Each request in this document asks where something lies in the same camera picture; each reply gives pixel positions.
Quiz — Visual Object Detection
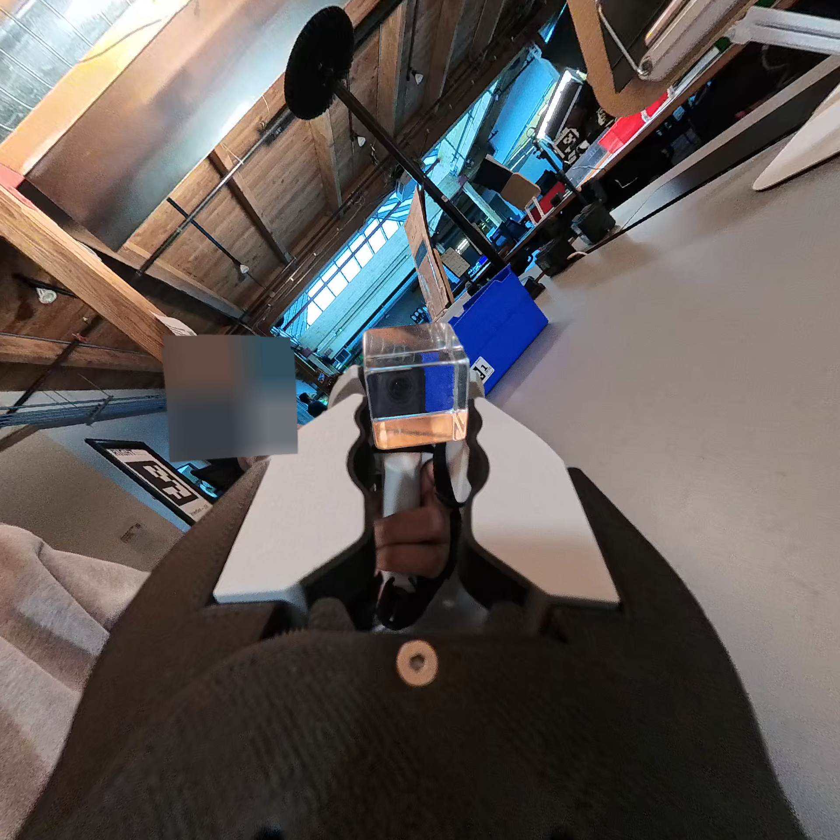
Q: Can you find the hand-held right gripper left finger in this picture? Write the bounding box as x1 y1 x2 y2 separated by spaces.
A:
212 392 378 624

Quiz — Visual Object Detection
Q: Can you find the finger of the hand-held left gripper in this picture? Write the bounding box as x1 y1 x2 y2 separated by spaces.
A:
327 365 366 403

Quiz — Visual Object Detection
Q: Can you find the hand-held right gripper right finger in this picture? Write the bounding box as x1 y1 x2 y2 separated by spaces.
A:
467 394 623 624

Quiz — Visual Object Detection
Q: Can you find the clear acrylic cube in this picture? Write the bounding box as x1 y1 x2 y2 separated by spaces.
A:
362 323 472 452

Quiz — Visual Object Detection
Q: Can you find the blue plastic bin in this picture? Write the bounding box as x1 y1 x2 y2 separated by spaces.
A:
449 266 550 396

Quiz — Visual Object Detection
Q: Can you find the person's left hand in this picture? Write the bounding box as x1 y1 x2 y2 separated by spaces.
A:
376 462 455 580

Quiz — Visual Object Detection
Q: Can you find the framed black-white marker sign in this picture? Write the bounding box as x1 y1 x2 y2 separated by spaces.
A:
85 437 219 527

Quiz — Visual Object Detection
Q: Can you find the brown cardboard piece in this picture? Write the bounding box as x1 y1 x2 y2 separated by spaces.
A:
403 185 455 317

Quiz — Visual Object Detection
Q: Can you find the small black box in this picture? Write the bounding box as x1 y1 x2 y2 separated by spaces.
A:
572 202 619 245

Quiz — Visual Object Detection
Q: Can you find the black round floor lamp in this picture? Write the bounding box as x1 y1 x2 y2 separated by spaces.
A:
284 5 508 263

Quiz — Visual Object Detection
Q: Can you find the red crate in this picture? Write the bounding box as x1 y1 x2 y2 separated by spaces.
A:
598 110 651 153

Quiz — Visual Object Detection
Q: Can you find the monitor with cardboard hood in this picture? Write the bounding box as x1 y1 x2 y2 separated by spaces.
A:
566 0 840 118

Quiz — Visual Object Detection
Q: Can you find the white monitor stand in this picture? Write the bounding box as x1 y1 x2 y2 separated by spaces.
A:
750 98 840 193

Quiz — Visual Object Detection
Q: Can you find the wooden post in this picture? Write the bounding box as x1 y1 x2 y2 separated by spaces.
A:
0 185 175 371

